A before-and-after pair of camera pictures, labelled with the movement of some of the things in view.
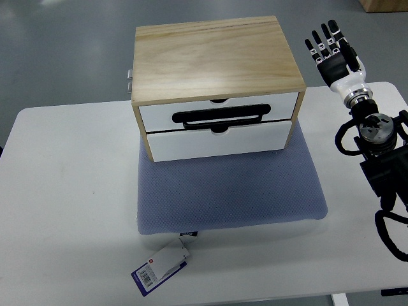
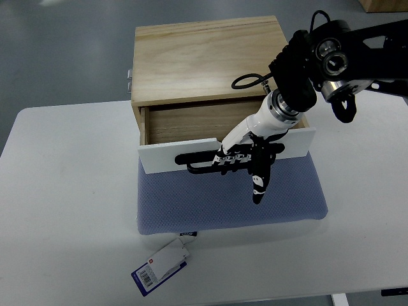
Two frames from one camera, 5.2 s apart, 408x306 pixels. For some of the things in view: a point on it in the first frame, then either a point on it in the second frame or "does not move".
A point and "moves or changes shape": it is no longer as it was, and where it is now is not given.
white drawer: [158, 117] moves or changes shape
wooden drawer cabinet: [215, 88] does not move
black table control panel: [394, 291] does not move
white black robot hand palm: [349, 84] to [257, 158]
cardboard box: [384, 6] does not move
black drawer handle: [218, 120] to [187, 159]
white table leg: [340, 299] does not move
